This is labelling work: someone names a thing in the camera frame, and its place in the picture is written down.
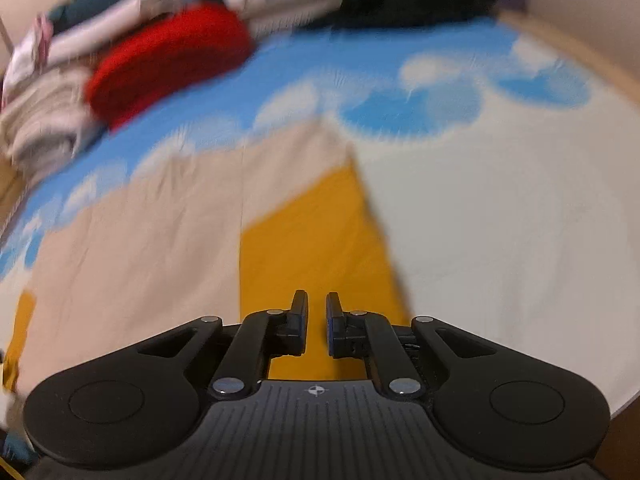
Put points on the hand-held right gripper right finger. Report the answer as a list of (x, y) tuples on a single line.
[(330, 330)]

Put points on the grey striped cloth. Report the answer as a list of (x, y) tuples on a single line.
[(300, 12)]

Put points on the red cloth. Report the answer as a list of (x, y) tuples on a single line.
[(170, 60)]

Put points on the wooden bed frame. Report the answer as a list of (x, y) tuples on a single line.
[(575, 45)]

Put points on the beige pants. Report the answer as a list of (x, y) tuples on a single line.
[(150, 260)]

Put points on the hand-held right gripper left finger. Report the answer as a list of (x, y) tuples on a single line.
[(300, 325)]

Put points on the white and pink clothes pile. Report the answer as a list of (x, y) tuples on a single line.
[(45, 105)]

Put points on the blue white yellow printed bedsheet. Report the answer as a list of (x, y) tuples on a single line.
[(500, 210)]

